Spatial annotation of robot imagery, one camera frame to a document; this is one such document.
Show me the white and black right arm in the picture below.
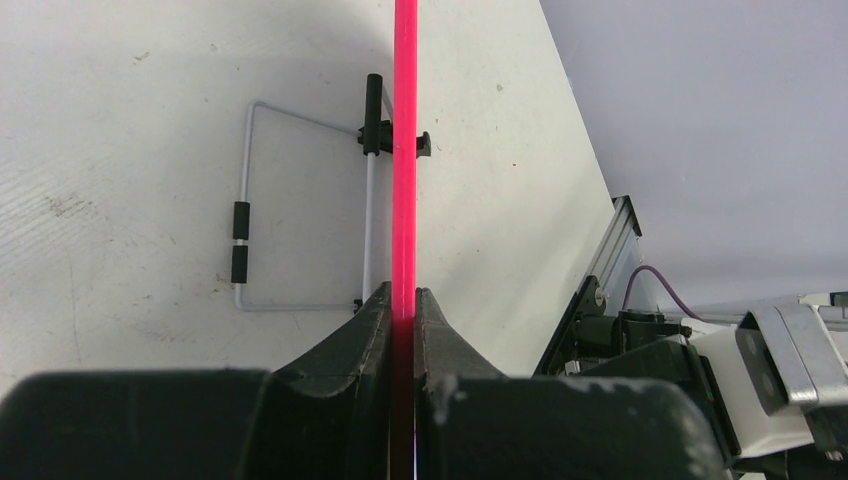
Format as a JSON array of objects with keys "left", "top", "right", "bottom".
[{"left": 565, "top": 304, "right": 847, "bottom": 479}]

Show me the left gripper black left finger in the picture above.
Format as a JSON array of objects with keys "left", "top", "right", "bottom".
[{"left": 1, "top": 284, "right": 391, "bottom": 479}]

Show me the white wire whiteboard stand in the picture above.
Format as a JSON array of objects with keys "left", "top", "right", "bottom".
[{"left": 231, "top": 73, "right": 392, "bottom": 313}]

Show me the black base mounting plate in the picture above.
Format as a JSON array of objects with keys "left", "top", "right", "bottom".
[{"left": 533, "top": 275, "right": 606, "bottom": 376}]

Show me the aluminium table edge rail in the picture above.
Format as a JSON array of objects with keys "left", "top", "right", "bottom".
[{"left": 564, "top": 196, "right": 641, "bottom": 372}]

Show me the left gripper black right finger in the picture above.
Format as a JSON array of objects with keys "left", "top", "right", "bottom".
[{"left": 414, "top": 288, "right": 729, "bottom": 479}]

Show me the black whiteboard clip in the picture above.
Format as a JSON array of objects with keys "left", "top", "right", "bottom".
[{"left": 357, "top": 120, "right": 432, "bottom": 158}]

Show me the pink-framed whiteboard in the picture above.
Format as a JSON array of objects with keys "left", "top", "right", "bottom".
[{"left": 389, "top": 0, "right": 418, "bottom": 479}]

